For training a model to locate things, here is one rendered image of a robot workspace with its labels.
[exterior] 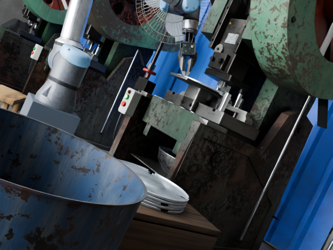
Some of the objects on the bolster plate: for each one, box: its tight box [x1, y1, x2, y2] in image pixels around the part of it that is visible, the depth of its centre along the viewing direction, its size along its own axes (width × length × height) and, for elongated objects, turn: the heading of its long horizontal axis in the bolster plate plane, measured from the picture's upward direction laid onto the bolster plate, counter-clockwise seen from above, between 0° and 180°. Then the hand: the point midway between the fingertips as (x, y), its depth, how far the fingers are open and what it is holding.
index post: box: [217, 92, 232, 112], centre depth 163 cm, size 3×3×10 cm
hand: (185, 74), depth 167 cm, fingers closed
